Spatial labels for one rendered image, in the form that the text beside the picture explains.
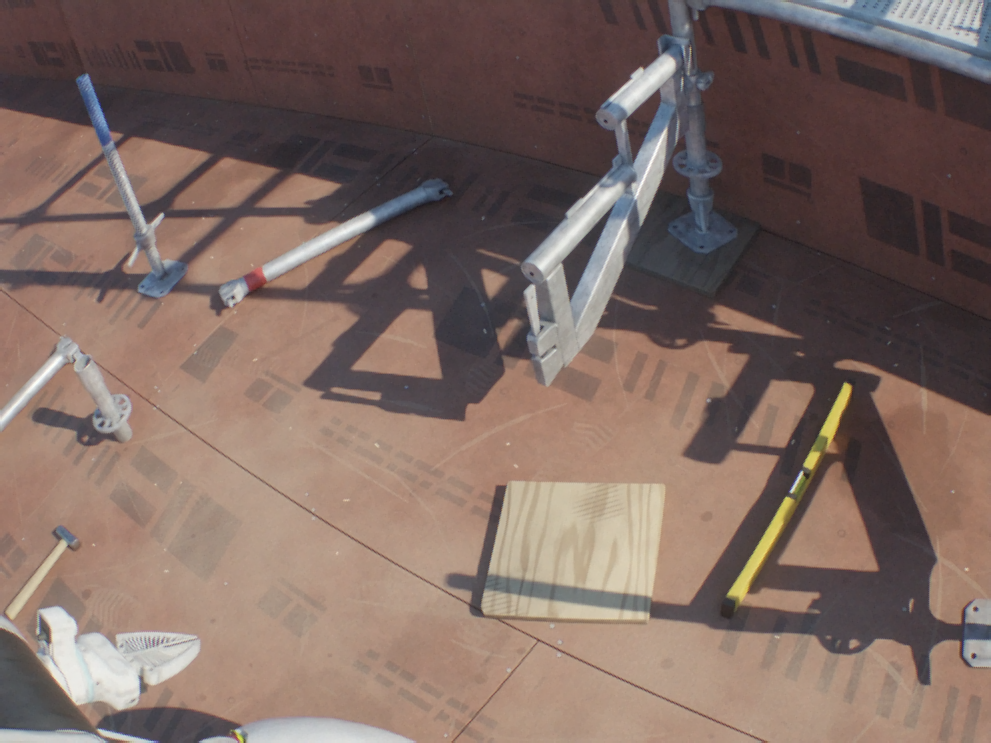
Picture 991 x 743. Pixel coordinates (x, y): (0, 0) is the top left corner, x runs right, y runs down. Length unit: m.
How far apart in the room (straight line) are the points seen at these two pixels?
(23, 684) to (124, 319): 2.15
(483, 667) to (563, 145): 1.49
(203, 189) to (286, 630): 1.74
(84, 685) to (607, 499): 1.17
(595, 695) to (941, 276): 1.29
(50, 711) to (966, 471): 1.74
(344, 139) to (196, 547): 1.55
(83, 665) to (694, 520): 1.22
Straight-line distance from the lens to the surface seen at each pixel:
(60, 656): 0.99
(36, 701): 0.66
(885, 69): 2.01
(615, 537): 1.77
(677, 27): 2.03
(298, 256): 2.53
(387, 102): 3.00
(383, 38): 2.85
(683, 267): 2.26
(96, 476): 2.33
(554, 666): 1.67
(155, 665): 1.08
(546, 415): 2.00
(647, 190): 1.98
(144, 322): 2.67
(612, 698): 1.63
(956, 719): 1.67
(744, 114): 2.23
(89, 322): 2.83
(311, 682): 1.76
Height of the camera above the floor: 1.49
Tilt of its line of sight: 46 degrees down
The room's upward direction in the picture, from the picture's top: 14 degrees counter-clockwise
